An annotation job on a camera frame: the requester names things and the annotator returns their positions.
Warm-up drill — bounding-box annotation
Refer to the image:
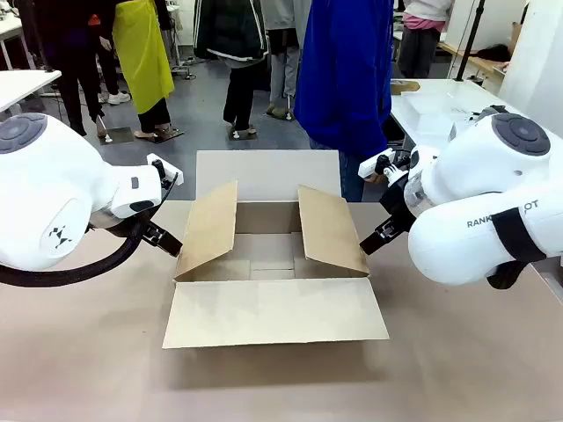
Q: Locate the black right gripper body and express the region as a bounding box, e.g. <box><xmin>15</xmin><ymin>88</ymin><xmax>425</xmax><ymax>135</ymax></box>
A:
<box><xmin>378</xmin><ymin>173</ymin><xmax>417</xmax><ymax>229</ymax></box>

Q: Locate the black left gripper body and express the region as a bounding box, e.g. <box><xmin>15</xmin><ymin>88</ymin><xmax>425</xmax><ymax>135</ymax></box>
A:
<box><xmin>89</xmin><ymin>209</ymin><xmax>149</xmax><ymax>242</ymax></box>

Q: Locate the brown cardboard box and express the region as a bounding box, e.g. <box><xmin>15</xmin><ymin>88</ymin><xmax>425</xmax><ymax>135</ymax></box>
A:
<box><xmin>161</xmin><ymin>149</ymin><xmax>391</xmax><ymax>350</ymax></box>

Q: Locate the dark floor mat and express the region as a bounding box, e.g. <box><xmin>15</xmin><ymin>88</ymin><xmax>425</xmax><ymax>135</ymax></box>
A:
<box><xmin>99</xmin><ymin>127</ymin><xmax>135</xmax><ymax>144</ymax></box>
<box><xmin>227</xmin><ymin>126</ymin><xmax>259</xmax><ymax>142</ymax></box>
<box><xmin>134</xmin><ymin>127</ymin><xmax>186</xmax><ymax>144</ymax></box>

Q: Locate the clear plastic container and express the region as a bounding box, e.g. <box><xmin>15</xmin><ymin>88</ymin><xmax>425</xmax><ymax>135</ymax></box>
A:
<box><xmin>404</xmin><ymin>91</ymin><xmax>475</xmax><ymax>138</ymax></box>

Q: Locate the large white table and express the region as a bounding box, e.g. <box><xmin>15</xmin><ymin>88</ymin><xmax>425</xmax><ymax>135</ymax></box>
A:
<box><xmin>390</xmin><ymin>78</ymin><xmax>563</xmax><ymax>153</ymax></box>

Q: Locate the brown tape roll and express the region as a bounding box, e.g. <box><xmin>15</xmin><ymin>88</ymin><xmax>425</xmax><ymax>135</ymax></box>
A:
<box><xmin>390</xmin><ymin>80</ymin><xmax>421</xmax><ymax>96</ymax></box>

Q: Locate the person in blue jacket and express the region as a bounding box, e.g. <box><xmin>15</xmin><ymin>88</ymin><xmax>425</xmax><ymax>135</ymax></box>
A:
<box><xmin>293</xmin><ymin>0</ymin><xmax>395</xmax><ymax>202</ymax></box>

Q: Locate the wooden bench table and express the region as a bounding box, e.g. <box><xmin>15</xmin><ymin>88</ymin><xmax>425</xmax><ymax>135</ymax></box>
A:
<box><xmin>437</xmin><ymin>41</ymin><xmax>508</xmax><ymax>79</ymax></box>

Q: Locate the white side table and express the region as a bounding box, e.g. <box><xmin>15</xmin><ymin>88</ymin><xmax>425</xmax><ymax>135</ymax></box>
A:
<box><xmin>0</xmin><ymin>69</ymin><xmax>62</xmax><ymax>114</ymax></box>

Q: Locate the person in yellow apron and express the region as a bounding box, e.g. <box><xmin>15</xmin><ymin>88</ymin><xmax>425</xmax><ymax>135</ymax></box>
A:
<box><xmin>112</xmin><ymin>0</ymin><xmax>178</xmax><ymax>142</ymax></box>

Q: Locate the person in black clothes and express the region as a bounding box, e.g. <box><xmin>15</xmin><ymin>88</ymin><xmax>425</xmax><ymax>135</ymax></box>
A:
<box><xmin>41</xmin><ymin>0</ymin><xmax>116</xmax><ymax>137</ymax></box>

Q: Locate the person in pink shirt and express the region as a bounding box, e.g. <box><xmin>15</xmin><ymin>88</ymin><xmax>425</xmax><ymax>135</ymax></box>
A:
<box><xmin>398</xmin><ymin>0</ymin><xmax>457</xmax><ymax>80</ymax></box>

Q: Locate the person in grey trousers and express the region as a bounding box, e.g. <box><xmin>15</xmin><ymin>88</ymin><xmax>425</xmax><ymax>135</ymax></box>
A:
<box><xmin>263</xmin><ymin>0</ymin><xmax>301</xmax><ymax>120</ymax></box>

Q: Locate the black tripod pole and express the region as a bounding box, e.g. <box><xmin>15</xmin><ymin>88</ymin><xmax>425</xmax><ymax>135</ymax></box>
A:
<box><xmin>454</xmin><ymin>0</ymin><xmax>486</xmax><ymax>83</ymax></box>

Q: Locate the black bag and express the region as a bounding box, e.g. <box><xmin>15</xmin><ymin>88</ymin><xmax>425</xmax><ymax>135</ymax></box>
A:
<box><xmin>476</xmin><ymin>43</ymin><xmax>514</xmax><ymax>62</ymax></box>

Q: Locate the white panel board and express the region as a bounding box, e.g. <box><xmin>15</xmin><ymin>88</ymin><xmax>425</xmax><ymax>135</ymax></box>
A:
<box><xmin>499</xmin><ymin>0</ymin><xmax>563</xmax><ymax>114</ymax></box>

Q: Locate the person in dark striped jacket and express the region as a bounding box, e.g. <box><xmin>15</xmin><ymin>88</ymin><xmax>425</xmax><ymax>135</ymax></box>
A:
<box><xmin>193</xmin><ymin>0</ymin><xmax>269</xmax><ymax>135</ymax></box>

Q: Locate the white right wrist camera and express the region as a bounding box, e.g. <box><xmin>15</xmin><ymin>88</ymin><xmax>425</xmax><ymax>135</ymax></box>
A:
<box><xmin>358</xmin><ymin>148</ymin><xmax>413</xmax><ymax>182</ymax></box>

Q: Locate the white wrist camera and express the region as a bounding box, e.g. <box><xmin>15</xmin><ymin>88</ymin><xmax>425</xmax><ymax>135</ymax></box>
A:
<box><xmin>146</xmin><ymin>152</ymin><xmax>184</xmax><ymax>190</ymax></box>
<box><xmin>358</xmin><ymin>148</ymin><xmax>413</xmax><ymax>182</ymax></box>

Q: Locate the black braided cable sleeve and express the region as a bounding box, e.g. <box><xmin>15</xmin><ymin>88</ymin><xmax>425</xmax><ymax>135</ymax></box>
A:
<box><xmin>0</xmin><ymin>217</ymin><xmax>149</xmax><ymax>287</ymax></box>

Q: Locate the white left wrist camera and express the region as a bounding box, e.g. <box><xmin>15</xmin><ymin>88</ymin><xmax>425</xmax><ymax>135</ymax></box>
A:
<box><xmin>146</xmin><ymin>152</ymin><xmax>184</xmax><ymax>190</ymax></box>

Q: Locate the black strap on arm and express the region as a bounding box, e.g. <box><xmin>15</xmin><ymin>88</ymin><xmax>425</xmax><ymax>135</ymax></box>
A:
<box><xmin>486</xmin><ymin>207</ymin><xmax>547</xmax><ymax>290</ymax></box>

